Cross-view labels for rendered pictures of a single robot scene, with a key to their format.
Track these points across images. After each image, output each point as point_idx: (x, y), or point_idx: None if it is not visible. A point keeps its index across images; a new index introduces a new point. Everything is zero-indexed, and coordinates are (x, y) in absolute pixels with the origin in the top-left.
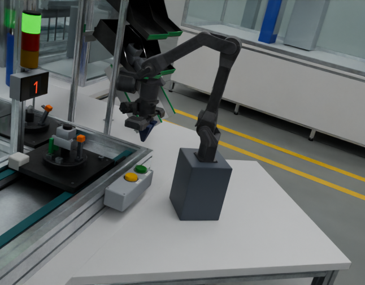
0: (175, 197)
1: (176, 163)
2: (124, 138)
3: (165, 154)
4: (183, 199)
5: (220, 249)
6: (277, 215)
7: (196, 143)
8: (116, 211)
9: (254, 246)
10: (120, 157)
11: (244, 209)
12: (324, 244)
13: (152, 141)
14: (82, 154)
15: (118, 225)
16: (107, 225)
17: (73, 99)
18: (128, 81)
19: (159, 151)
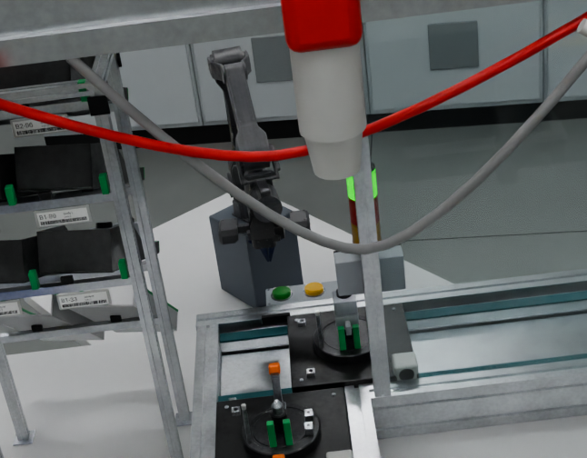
0: (275, 285)
1: (250, 258)
2: (93, 433)
3: (111, 367)
4: (297, 257)
5: (325, 247)
6: (197, 236)
7: (15, 361)
8: None
9: None
10: (253, 333)
11: (212, 258)
12: (227, 201)
13: (63, 403)
14: (323, 327)
15: None
16: None
17: (170, 396)
18: (275, 191)
19: (104, 378)
